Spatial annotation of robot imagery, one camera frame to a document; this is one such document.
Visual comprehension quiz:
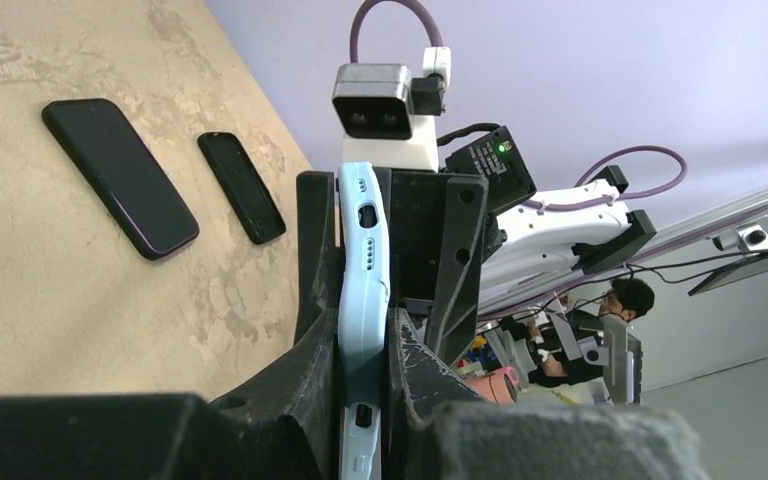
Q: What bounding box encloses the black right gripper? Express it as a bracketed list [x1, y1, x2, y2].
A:
[294, 167, 487, 360]

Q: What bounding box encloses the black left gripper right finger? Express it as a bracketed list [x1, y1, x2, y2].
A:
[383, 309, 709, 479]

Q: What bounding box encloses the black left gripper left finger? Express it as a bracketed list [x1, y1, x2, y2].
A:
[0, 310, 337, 479]

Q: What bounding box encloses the light blue phone case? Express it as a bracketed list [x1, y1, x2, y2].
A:
[337, 162, 391, 479]

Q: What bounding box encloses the black smartphone with purple edge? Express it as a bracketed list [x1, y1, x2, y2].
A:
[41, 98, 200, 260]

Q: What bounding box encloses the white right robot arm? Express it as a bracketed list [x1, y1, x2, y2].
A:
[295, 162, 655, 364]

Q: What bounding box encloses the black phone case right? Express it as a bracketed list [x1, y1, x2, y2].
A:
[197, 132, 287, 245]

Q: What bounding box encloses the person with black hair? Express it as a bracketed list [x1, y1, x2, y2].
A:
[502, 278, 655, 388]

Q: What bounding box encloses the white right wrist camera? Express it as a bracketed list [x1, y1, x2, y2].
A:
[332, 43, 452, 172]

